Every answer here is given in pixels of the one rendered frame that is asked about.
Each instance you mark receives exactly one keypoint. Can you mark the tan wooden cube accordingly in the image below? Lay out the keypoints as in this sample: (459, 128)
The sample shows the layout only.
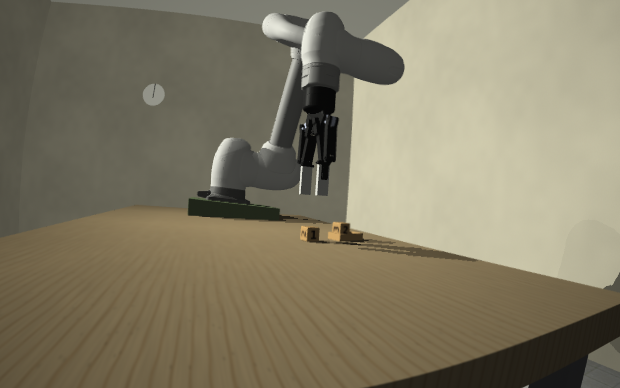
(341, 228)
(309, 233)

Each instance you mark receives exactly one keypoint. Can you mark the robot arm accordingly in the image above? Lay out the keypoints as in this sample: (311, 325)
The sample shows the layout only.
(325, 49)

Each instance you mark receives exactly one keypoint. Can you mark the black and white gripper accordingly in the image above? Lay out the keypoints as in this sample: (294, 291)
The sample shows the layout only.
(317, 102)

